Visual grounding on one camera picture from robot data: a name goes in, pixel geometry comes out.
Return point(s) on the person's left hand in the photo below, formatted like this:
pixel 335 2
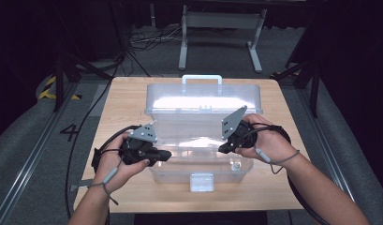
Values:
pixel 117 175

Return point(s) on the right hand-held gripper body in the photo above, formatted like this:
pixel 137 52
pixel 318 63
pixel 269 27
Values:
pixel 239 131

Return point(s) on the black metal stand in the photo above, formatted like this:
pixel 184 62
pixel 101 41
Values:
pixel 304 78
pixel 59 78

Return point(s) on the metal floor rail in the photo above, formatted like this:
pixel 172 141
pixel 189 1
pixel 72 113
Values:
pixel 326 143
pixel 30 159

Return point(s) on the person's right hand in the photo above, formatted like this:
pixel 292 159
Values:
pixel 270 143

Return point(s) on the clear plastic storage box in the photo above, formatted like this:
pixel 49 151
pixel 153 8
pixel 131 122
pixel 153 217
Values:
pixel 201 103

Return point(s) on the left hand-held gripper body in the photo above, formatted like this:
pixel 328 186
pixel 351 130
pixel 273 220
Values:
pixel 139 146

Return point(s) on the grey metal table frame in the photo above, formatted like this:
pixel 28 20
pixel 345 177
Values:
pixel 222 20

